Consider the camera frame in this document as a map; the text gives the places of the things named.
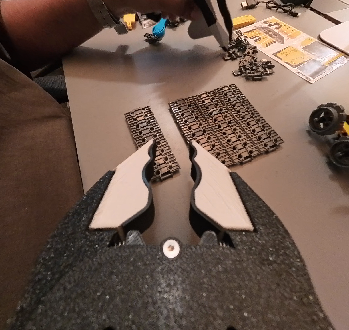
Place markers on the yellow toy beam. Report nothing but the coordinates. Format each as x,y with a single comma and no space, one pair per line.
244,22

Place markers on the yellow black toy vehicle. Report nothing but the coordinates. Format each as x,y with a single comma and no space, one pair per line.
330,133

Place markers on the strip of joined track links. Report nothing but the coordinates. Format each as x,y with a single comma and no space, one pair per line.
147,133

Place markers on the mat of joined track links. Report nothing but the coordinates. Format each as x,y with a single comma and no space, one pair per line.
226,125

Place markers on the silver wristwatch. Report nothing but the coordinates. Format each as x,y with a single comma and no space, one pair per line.
98,5

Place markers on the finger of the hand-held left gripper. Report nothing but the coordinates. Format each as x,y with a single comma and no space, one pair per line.
226,13
220,27

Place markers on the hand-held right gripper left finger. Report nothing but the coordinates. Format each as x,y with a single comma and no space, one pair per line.
122,196

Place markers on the person's left forearm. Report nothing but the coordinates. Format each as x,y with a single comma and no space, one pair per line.
41,27

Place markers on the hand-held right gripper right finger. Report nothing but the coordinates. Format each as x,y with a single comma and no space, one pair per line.
222,199

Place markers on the yellow black sticker sheet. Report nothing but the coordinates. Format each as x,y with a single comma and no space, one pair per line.
294,46

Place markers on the pile of yellow black parts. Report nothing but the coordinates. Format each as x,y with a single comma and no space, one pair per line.
129,20

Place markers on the pile of track links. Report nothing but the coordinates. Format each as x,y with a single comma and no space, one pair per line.
250,60

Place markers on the blue brick separator tool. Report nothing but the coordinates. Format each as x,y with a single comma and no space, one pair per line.
159,28

